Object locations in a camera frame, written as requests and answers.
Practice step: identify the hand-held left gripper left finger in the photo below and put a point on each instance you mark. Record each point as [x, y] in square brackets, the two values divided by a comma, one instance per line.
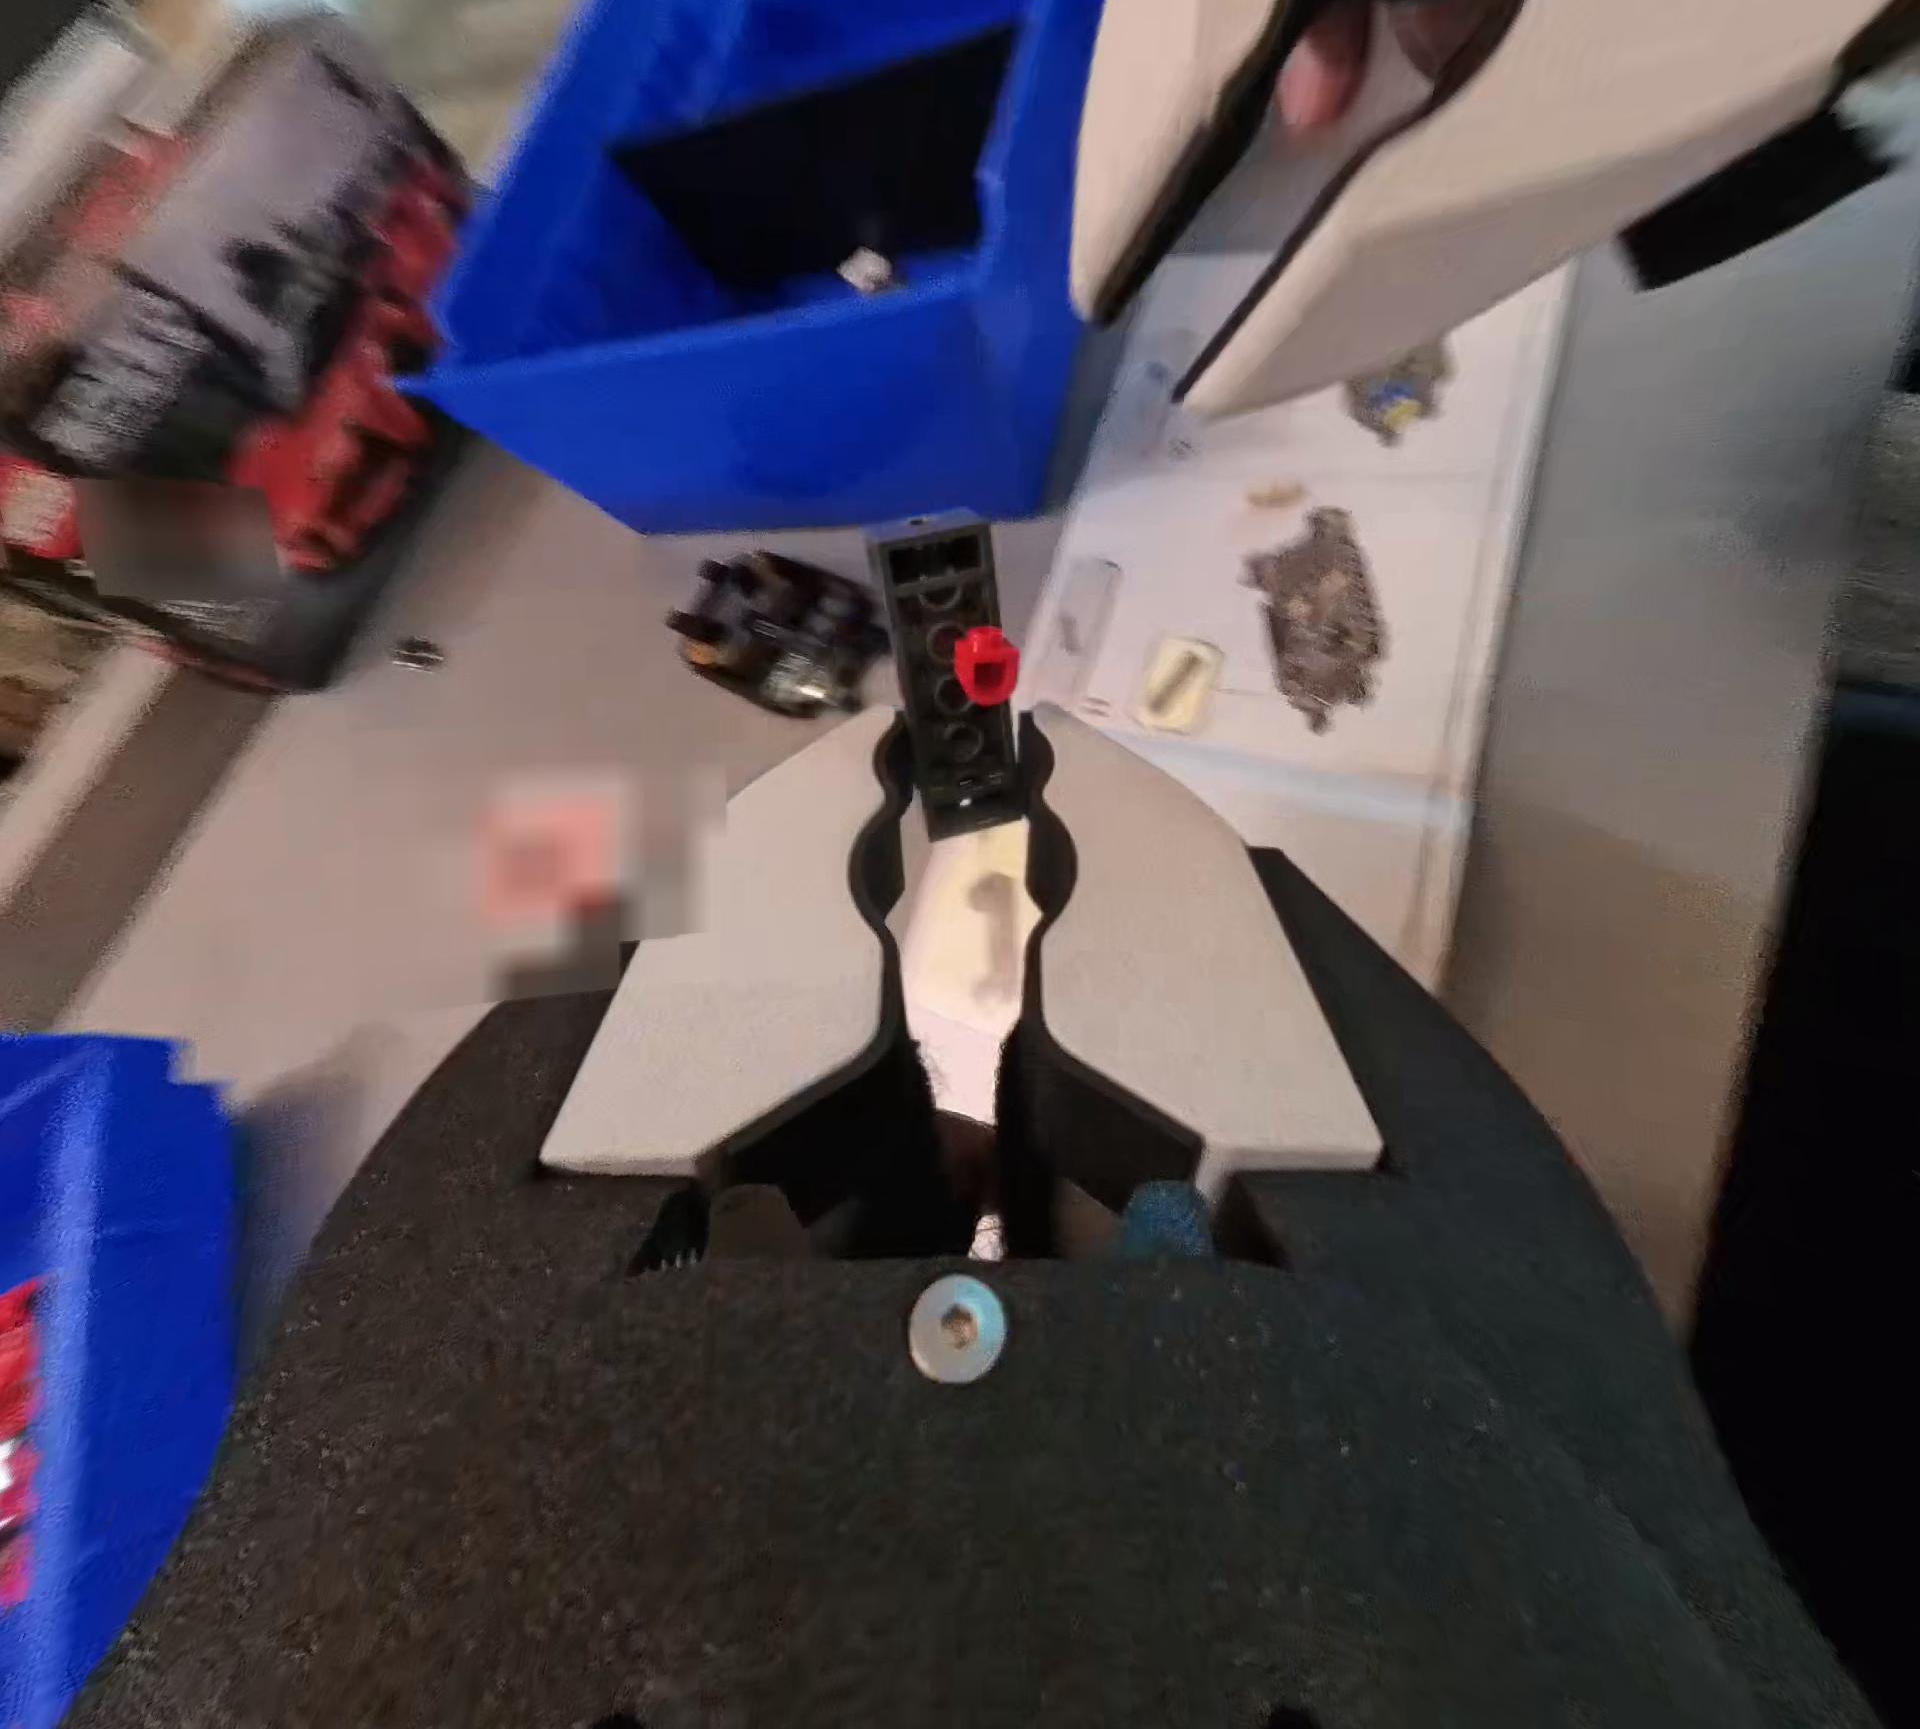
[751, 979]

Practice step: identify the red lego pin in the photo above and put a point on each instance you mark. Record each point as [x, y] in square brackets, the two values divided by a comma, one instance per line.
[986, 666]

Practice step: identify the black lego chassis assembly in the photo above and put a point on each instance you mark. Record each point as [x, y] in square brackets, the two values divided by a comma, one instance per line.
[773, 635]

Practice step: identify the blue plastic bin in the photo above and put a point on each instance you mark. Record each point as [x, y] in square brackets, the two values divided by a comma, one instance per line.
[781, 425]

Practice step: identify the small black round lego piece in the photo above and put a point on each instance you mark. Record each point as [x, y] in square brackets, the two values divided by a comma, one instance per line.
[418, 652]

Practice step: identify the person's right hand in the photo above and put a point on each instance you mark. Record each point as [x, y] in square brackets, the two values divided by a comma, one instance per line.
[1321, 72]

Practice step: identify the small grey lego piece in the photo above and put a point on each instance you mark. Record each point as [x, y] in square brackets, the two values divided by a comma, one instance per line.
[867, 269]

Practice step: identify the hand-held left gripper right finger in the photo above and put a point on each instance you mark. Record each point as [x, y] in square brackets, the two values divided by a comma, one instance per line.
[1185, 995]

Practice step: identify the black lego brick with holes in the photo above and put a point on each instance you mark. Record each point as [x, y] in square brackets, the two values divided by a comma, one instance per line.
[922, 588]

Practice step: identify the lego set box red car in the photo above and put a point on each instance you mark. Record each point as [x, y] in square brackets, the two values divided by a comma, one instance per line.
[254, 378]

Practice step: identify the blue box with red print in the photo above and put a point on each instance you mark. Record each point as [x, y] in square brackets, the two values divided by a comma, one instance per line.
[120, 1309]

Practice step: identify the lego instruction booklet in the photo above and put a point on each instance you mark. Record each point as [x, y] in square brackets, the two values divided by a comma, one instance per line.
[1411, 768]

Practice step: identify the tan lego pin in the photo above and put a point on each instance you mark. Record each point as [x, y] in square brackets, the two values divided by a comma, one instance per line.
[1274, 494]

